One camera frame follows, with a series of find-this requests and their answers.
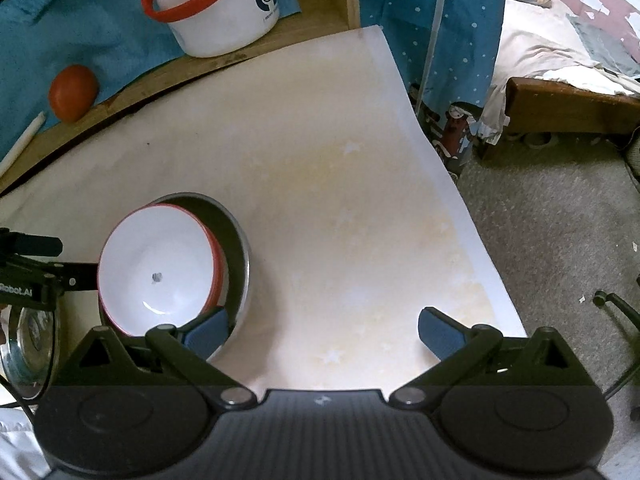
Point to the white rolled tube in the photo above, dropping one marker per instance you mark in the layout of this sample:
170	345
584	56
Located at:
22	145

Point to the white bucket with red rim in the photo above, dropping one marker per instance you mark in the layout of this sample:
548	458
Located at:
225	20

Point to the brown egg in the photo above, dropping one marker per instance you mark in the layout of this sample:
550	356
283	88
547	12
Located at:
72	92

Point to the wooden bed frame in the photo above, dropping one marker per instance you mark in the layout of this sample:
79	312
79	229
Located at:
560	105

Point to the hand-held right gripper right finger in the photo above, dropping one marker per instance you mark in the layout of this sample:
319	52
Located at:
440	335

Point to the white bowl with red rim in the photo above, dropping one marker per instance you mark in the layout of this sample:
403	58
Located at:
150	250

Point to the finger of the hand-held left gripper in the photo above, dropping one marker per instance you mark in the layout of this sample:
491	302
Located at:
35	246
75	277

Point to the white table sheet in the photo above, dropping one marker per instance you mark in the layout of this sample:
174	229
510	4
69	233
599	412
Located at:
325	185

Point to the grey cloth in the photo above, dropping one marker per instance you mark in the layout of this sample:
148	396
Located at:
607	42

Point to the blue starred curtain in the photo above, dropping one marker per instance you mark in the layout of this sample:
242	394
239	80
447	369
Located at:
465	10

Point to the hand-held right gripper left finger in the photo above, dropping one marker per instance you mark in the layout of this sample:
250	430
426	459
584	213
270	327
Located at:
207	332

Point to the stainless steel bowl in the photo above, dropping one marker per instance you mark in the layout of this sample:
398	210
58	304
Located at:
239	260

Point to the teal blue cloth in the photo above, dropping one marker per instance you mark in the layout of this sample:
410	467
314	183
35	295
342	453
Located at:
75	25

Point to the bed with bedding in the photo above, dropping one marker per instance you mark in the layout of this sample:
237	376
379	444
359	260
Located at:
535	40

